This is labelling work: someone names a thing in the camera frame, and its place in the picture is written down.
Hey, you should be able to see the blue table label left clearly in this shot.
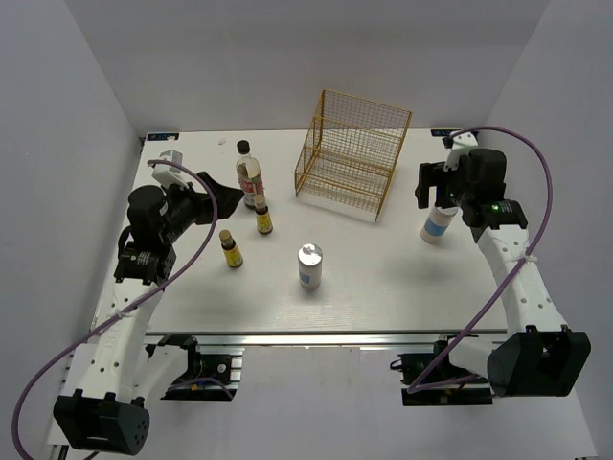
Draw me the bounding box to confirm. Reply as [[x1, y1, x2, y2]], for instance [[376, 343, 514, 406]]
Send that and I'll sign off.
[[146, 132, 179, 142]]

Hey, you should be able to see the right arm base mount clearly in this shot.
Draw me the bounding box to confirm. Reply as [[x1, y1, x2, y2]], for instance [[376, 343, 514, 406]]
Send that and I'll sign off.
[[389, 335, 493, 407]]

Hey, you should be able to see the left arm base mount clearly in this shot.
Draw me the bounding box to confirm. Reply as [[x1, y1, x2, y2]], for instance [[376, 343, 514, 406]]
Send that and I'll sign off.
[[144, 334, 242, 402]]

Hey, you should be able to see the white shaker blue label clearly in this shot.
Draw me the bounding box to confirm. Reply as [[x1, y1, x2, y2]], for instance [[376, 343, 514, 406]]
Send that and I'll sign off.
[[420, 206, 458, 243], [298, 243, 323, 289]]

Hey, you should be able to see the gold wire rack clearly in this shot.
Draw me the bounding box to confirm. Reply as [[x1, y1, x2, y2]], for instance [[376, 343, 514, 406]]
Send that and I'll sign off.
[[293, 89, 413, 221]]

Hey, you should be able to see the small yellow-label bottle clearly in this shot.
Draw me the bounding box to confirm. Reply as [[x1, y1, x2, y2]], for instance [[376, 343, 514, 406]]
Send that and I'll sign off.
[[254, 195, 273, 235], [219, 229, 243, 268]]

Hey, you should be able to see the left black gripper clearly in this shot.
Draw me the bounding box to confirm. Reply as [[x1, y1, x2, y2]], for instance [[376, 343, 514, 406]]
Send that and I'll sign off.
[[159, 172, 243, 244]]

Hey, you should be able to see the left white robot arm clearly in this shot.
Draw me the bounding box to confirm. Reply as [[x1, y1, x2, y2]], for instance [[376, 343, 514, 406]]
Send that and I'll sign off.
[[53, 172, 243, 455]]

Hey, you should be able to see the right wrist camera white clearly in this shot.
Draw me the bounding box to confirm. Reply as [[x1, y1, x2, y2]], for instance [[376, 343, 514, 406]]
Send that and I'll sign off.
[[443, 130, 478, 172]]

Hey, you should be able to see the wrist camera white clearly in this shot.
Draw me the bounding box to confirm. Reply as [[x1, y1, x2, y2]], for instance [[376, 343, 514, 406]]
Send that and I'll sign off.
[[148, 149, 190, 192], [443, 130, 478, 172]]

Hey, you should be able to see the tall black-capped sauce bottle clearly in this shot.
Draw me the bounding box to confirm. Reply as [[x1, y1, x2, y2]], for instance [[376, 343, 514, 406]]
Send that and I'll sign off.
[[236, 140, 264, 210]]

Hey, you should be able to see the blue table label right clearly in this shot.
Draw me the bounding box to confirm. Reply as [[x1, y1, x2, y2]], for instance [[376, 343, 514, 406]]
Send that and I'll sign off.
[[430, 128, 456, 138]]

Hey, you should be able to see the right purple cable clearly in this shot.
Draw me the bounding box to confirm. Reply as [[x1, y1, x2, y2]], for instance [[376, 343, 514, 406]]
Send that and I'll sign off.
[[406, 126, 555, 395]]

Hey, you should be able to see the purple cable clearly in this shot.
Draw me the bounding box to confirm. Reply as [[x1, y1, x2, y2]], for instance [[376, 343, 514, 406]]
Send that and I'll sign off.
[[406, 126, 555, 395], [11, 160, 221, 460]]

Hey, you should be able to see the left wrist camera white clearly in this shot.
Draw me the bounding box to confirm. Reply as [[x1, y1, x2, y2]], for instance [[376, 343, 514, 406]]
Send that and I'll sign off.
[[148, 149, 190, 192]]

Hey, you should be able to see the small yellow-label bottle front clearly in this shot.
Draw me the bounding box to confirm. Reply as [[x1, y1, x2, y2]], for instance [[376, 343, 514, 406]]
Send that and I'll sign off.
[[219, 229, 243, 268]]

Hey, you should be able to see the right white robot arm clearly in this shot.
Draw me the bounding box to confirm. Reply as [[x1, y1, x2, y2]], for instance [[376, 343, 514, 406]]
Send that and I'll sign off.
[[416, 149, 591, 397]]

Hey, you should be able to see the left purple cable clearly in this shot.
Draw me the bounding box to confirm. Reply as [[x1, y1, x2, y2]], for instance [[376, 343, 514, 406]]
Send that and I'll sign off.
[[11, 160, 221, 460]]

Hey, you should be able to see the blue table label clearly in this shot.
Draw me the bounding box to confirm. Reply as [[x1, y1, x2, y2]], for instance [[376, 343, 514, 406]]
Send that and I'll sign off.
[[430, 128, 456, 138], [146, 132, 179, 142]]

